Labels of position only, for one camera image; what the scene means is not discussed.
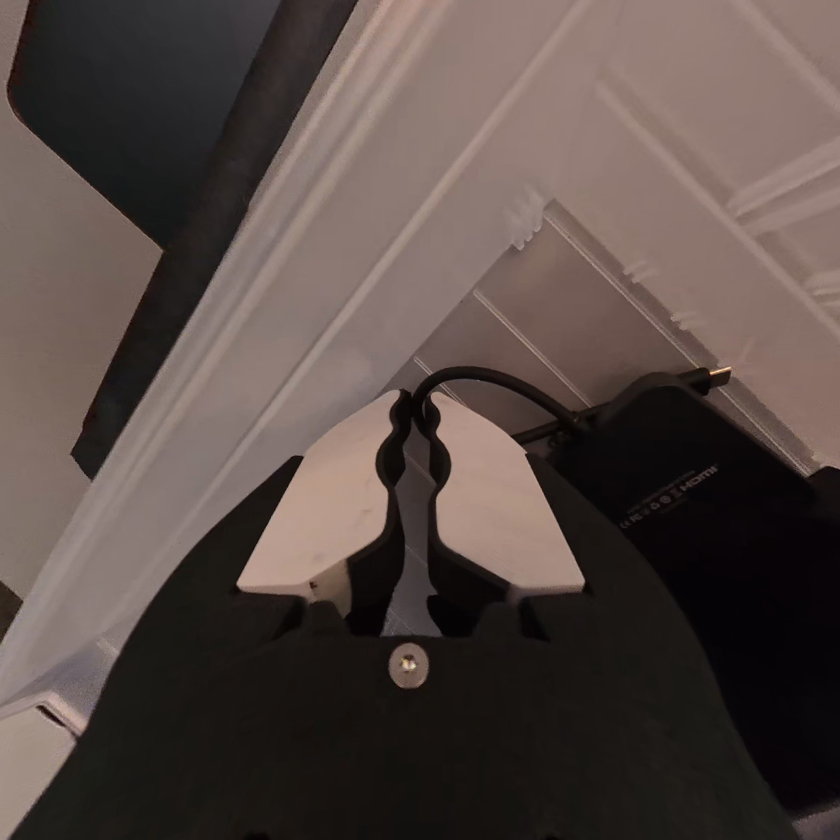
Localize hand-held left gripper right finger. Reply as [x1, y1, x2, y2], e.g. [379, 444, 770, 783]
[415, 392, 586, 636]

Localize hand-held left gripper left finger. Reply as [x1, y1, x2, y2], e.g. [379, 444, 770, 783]
[235, 388, 413, 636]

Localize black HDMI adapter hub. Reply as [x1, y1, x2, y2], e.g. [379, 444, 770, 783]
[410, 366, 840, 818]

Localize clear plastic bin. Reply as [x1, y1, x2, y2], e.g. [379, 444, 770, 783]
[0, 0, 840, 746]

